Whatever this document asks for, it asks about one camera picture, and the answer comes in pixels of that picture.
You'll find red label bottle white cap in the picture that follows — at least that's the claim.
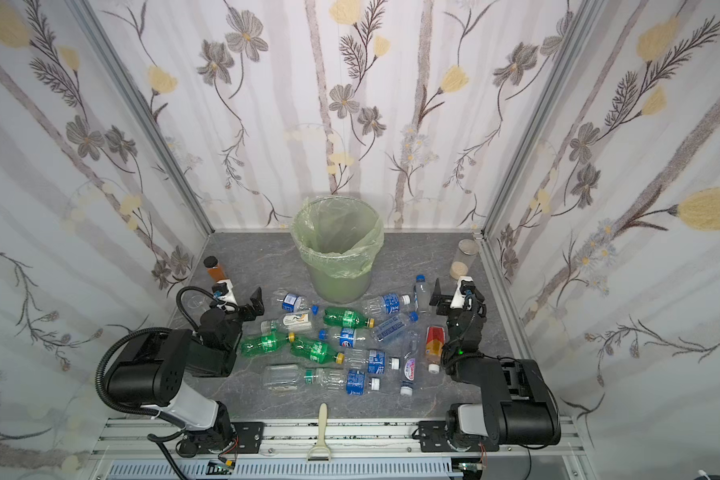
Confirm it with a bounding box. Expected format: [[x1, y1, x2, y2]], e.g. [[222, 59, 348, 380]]
[[425, 325, 445, 374]]

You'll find clear bottle cream label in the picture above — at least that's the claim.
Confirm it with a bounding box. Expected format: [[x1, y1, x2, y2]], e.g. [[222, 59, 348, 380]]
[[260, 311, 314, 335]]

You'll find clear bottle light blue label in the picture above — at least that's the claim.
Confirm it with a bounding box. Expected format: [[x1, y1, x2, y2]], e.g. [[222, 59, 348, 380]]
[[372, 311, 419, 344]]

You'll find clear bottle blue label white cap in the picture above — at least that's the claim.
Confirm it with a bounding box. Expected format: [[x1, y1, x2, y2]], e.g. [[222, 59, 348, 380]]
[[362, 292, 415, 318]]

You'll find clear bottle green cap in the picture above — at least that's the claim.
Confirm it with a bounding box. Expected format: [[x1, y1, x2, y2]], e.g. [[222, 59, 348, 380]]
[[263, 364, 315, 392]]

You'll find clear bottle pink blue label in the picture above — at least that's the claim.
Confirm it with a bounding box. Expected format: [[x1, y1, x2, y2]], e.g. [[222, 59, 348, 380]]
[[399, 331, 420, 397]]

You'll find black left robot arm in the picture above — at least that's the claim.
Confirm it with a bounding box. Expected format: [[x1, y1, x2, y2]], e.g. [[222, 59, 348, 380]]
[[94, 280, 265, 458]]

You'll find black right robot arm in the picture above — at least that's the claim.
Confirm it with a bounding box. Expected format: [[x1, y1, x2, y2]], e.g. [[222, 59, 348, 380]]
[[413, 276, 562, 453]]

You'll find mesh bin with green liner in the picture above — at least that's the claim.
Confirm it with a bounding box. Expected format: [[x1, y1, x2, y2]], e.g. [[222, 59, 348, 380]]
[[291, 195, 384, 304]]

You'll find small clear glass cup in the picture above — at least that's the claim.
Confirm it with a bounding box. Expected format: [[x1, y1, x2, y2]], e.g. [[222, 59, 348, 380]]
[[182, 291, 208, 311]]

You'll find brown spice jar black lid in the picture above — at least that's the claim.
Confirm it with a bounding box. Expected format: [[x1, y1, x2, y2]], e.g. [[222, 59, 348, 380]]
[[203, 255, 228, 282]]

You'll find green bottle yellow cap lower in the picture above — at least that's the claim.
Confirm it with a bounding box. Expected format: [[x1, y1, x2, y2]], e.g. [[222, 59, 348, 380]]
[[290, 336, 345, 365]]

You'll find green bottle yellow cap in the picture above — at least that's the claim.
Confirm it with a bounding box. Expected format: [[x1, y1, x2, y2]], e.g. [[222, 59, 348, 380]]
[[290, 336, 345, 365], [323, 307, 375, 329]]

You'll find green bottle yellow cap upper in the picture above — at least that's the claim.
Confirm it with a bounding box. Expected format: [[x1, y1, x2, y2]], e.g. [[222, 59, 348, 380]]
[[323, 307, 375, 329]]

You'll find clear bottle blue label bottom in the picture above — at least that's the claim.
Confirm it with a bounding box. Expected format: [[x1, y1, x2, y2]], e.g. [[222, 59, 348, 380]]
[[304, 368, 381, 396]]

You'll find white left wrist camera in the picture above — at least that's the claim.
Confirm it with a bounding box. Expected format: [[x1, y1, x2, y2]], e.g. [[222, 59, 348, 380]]
[[211, 279, 237, 305]]

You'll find cream handled peeler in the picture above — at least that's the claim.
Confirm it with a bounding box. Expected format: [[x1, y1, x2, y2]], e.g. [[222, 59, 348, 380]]
[[306, 403, 332, 461]]

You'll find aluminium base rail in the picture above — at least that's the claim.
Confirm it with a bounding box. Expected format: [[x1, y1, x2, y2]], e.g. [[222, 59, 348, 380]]
[[89, 416, 595, 480]]

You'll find white perforated cable duct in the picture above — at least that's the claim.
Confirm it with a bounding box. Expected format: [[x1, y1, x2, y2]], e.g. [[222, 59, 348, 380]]
[[104, 458, 463, 480]]

